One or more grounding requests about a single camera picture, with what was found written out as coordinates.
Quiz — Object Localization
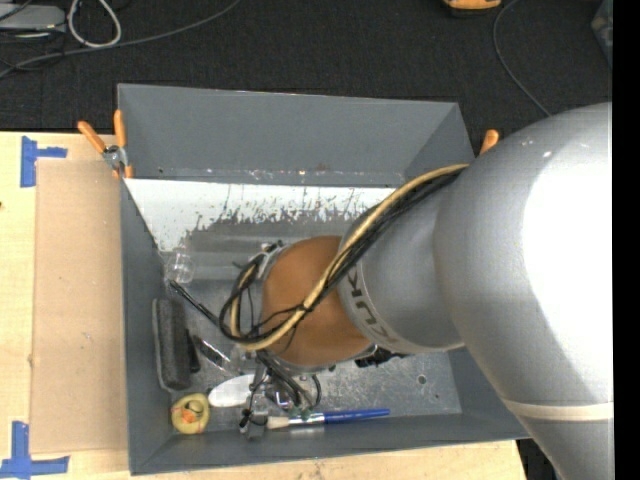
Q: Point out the shiny metal clip tool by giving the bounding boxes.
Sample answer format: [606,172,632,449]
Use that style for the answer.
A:
[192,335,232,369]

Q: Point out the clear glass cup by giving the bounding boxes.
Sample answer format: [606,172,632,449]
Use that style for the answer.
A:
[166,247,197,285]

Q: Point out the blue handled paintbrush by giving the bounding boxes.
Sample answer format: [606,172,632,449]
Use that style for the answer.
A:
[266,407,392,430]

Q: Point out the yellow toy duck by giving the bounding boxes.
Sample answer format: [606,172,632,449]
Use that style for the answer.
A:
[170,392,211,436]

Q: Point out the white oval piece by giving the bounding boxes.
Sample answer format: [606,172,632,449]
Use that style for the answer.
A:
[207,373,257,409]

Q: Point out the thin black stick tool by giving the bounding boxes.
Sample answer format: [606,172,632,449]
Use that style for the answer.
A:
[168,279,222,325]

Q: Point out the grey metal bin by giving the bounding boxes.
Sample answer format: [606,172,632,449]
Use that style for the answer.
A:
[115,82,532,477]

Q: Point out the brown cardboard board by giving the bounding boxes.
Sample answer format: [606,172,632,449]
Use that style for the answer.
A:
[28,159,132,455]

